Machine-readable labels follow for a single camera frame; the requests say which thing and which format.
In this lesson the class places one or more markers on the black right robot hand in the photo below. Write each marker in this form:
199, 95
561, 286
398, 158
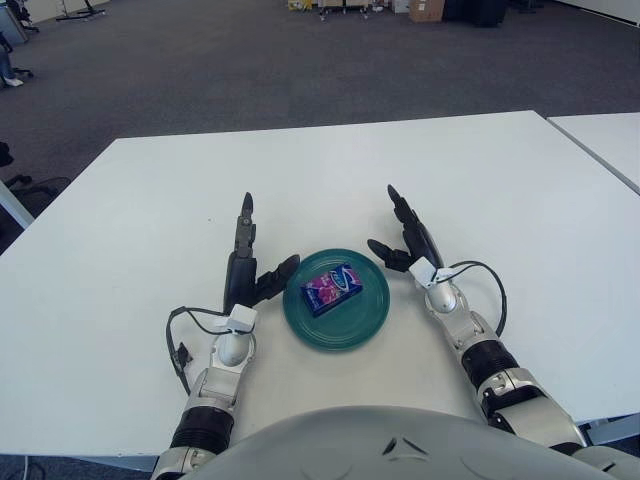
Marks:
420, 240

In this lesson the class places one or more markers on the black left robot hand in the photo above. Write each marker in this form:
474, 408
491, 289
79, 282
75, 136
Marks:
240, 280

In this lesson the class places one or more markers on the purple blue gum box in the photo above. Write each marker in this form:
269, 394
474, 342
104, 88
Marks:
332, 290

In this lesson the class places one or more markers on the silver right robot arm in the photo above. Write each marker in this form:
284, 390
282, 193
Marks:
485, 360

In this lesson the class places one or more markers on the green round plate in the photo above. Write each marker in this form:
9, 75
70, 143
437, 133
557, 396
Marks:
345, 325

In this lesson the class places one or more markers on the grey robot torso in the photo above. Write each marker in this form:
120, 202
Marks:
375, 445

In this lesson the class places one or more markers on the black office chair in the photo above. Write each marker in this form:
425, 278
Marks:
35, 192
27, 14

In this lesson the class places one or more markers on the brown cardboard box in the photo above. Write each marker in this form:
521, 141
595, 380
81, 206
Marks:
426, 10

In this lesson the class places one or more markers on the black cabinet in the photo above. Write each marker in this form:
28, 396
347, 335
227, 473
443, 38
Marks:
475, 12

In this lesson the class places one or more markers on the white table leg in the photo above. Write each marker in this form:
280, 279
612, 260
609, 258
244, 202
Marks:
15, 205

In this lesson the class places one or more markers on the wheeled cart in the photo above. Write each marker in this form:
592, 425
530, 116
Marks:
350, 5

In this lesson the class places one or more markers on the grey table foot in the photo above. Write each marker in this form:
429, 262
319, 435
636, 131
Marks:
610, 430

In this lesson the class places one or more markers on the person leg with white shoe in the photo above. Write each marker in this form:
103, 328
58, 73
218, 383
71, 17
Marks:
11, 80

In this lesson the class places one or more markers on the black floor stand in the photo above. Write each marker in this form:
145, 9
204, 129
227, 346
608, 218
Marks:
80, 15

